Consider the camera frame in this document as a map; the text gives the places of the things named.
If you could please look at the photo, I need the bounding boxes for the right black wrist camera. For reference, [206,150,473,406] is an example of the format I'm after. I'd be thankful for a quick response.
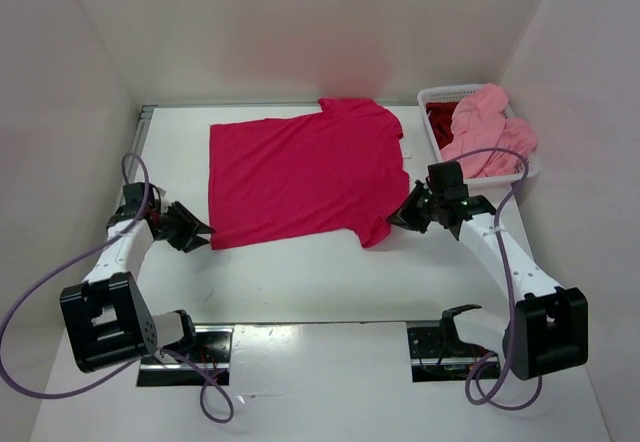
[427,161,469,202]

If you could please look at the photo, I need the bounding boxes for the white plastic laundry basket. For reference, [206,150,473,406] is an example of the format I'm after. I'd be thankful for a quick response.
[417,84,539,187]

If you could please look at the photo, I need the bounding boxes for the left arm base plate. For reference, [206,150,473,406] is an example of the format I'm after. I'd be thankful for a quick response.
[136,325,234,388]

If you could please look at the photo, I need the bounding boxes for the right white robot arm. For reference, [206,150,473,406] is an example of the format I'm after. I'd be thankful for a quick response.
[389,182,589,380]

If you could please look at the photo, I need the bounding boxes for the dark red t shirt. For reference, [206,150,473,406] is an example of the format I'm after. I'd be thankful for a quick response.
[425,102,458,149]

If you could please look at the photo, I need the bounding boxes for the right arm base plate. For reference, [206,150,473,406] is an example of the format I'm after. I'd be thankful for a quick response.
[406,322,487,383]

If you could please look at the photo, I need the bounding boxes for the magenta t shirt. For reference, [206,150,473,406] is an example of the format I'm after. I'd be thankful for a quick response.
[208,98,409,250]

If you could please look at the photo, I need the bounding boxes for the light pink t shirt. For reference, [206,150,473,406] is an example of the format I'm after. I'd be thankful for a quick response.
[441,84,538,179]

